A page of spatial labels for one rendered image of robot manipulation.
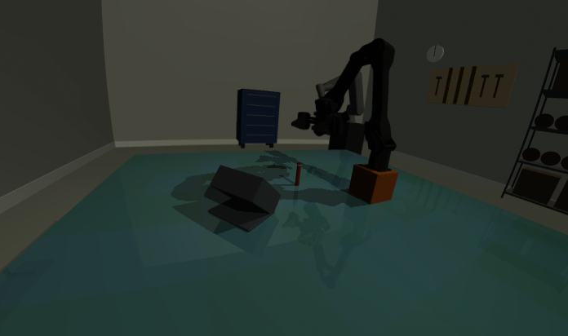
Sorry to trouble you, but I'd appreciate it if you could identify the dark red peg with white band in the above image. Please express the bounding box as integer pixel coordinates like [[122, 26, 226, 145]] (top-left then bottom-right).
[[295, 162, 301, 186]]

